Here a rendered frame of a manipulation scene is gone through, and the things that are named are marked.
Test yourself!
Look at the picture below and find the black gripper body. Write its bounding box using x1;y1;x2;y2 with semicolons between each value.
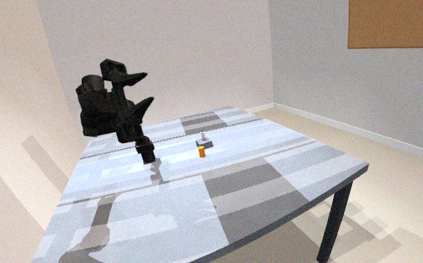
95;58;145;144

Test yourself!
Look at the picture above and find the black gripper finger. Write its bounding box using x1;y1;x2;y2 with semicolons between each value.
119;96;154;125
110;71;148;86

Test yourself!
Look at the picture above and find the orange translucent cylinder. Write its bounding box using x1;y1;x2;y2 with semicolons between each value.
198;146;205;158

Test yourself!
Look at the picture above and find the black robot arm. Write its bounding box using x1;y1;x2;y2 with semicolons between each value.
76;75;156;164

